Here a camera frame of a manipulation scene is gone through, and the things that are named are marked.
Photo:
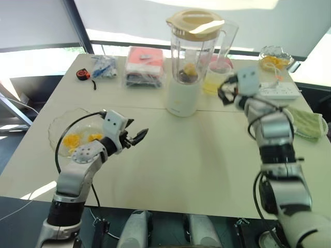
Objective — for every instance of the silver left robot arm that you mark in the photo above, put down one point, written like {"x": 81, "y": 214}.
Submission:
{"x": 75, "y": 178}

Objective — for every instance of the clear plastic blender jar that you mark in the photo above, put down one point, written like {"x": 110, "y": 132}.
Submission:
{"x": 178, "y": 51}

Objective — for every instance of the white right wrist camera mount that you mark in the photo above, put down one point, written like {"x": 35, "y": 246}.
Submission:
{"x": 248, "y": 80}

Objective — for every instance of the clear cup of yellow juice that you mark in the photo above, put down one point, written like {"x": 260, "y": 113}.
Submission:
{"x": 212, "y": 84}

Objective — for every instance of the beige blender lid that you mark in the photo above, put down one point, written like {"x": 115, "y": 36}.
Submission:
{"x": 194, "y": 23}

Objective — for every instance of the steel blender blade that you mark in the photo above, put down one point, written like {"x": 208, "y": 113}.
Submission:
{"x": 190, "y": 79}

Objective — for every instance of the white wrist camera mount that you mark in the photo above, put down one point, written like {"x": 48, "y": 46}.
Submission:
{"x": 113, "y": 124}
{"x": 248, "y": 80}

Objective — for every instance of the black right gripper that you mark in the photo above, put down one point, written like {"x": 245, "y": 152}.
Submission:
{"x": 234, "y": 90}

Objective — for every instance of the plastic-wrapped cloth stack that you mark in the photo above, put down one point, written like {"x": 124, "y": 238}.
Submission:
{"x": 144, "y": 69}

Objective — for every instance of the plastic bag of blue items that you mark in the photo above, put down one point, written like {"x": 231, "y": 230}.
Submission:
{"x": 104, "y": 67}

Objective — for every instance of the yellow-green lump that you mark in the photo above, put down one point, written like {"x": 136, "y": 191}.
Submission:
{"x": 190, "y": 69}

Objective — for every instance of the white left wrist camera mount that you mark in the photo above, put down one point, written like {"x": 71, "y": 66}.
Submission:
{"x": 113, "y": 124}

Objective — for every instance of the grey rounded shell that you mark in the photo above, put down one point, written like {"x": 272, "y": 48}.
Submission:
{"x": 134, "y": 230}
{"x": 204, "y": 231}

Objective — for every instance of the green folded cloth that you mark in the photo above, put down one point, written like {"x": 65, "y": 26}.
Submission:
{"x": 305, "y": 121}

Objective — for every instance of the white blender base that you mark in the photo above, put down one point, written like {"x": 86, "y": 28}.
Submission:
{"x": 182, "y": 100}

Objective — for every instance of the clear glass bowl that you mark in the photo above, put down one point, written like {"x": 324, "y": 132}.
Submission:
{"x": 59, "y": 121}
{"x": 276, "y": 50}

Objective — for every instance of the white power strip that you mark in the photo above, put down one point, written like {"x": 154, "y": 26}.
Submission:
{"x": 280, "y": 91}

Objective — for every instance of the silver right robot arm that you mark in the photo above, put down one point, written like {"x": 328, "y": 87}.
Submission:
{"x": 274, "y": 129}

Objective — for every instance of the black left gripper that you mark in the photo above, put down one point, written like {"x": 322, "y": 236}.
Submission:
{"x": 126, "y": 140}

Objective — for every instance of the black orange tape measure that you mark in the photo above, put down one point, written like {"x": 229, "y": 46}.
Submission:
{"x": 83, "y": 74}

